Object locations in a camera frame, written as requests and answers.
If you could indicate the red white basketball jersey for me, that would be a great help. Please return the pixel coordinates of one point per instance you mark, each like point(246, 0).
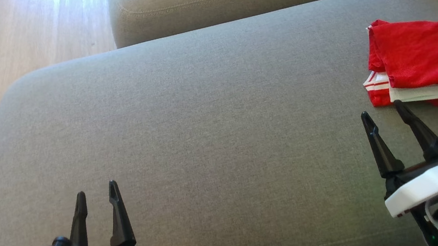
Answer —
point(429, 52)

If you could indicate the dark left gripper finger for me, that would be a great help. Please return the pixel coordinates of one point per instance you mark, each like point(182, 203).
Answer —
point(79, 226)
point(119, 220)

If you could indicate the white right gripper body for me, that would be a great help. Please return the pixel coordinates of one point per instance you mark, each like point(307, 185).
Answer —
point(426, 188)

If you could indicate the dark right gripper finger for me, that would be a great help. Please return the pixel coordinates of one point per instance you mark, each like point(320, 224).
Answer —
point(383, 149)
point(420, 129)

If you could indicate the large grey sofa ottoman cushion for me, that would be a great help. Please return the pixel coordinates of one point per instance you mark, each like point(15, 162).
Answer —
point(183, 124)

